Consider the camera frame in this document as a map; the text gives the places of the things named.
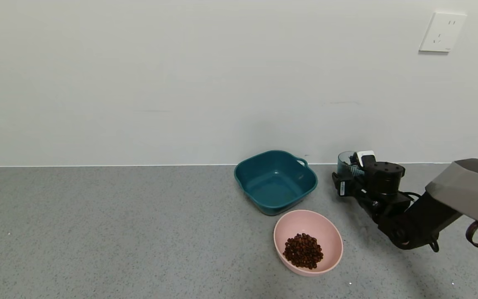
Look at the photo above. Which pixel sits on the white wall socket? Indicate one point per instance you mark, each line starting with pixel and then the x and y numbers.
pixel 442 32

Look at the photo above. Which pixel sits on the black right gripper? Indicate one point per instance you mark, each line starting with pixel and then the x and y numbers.
pixel 342 187

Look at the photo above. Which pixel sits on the pink plastic bowl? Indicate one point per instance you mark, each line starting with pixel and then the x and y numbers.
pixel 305 222

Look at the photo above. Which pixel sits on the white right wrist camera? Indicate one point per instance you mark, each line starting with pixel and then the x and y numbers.
pixel 365 154

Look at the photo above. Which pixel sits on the translucent blue-grey measuring cup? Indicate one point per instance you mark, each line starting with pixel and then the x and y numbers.
pixel 344 162

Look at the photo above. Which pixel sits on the black and silver right robot arm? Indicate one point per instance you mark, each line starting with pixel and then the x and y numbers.
pixel 467 187

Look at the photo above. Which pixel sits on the dark brown coffee beans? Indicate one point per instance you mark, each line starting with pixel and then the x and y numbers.
pixel 303 251

